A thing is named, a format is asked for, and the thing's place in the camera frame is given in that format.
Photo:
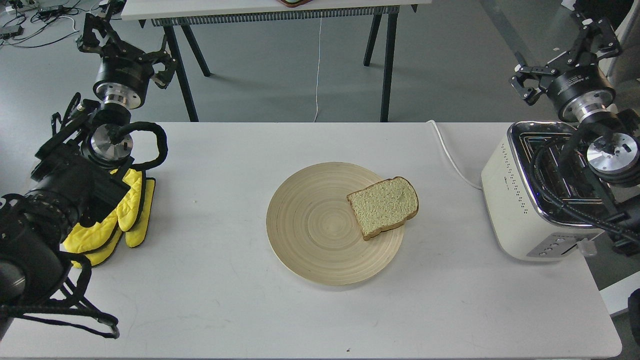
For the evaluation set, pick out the cream white toaster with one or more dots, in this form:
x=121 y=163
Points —
x=527 y=226

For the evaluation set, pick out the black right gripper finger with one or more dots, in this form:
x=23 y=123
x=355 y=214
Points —
x=596 y=40
x=531 y=82

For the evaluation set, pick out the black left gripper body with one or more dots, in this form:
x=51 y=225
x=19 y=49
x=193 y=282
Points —
x=123 y=81

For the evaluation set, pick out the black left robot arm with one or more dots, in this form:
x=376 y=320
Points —
x=80 y=180

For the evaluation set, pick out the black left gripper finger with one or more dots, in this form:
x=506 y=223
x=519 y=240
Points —
x=158 y=66
x=99 y=37

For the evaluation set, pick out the white background table black legs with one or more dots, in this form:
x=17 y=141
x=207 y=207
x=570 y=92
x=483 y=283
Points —
x=168 y=14

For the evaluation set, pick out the round wooden plate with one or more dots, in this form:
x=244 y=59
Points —
x=313 y=231

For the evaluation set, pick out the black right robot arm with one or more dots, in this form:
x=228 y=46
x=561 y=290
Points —
x=601 y=150

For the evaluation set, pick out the yellow oven mitt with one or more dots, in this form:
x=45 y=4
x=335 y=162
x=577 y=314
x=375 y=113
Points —
x=129 y=221

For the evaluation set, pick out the slice of bread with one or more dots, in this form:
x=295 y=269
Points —
x=383 y=206

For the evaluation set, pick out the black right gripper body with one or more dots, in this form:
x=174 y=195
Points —
x=580 y=92

